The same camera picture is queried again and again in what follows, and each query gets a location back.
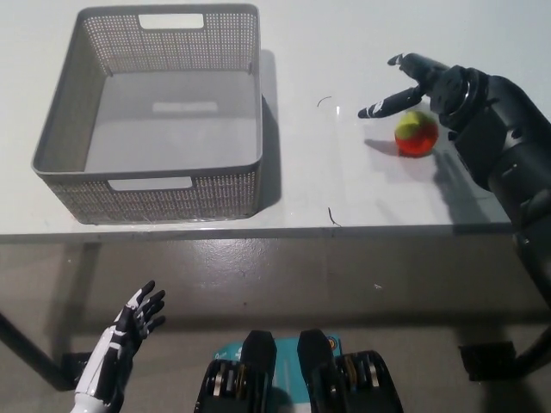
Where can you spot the grey perforated plastic basket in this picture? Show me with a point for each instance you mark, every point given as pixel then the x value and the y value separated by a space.
pixel 172 125

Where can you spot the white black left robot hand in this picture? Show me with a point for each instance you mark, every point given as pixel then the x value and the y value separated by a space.
pixel 107 348

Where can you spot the yellow and orange tennis ball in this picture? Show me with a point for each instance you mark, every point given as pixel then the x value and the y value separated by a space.
pixel 415 139

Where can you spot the black metal table leg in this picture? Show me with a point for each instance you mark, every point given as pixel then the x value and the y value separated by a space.
pixel 30 348
pixel 536 353

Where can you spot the black table foot plate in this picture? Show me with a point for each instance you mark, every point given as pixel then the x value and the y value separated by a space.
pixel 486 361
pixel 77 365

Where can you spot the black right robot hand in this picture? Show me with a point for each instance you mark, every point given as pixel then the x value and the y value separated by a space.
pixel 443 84

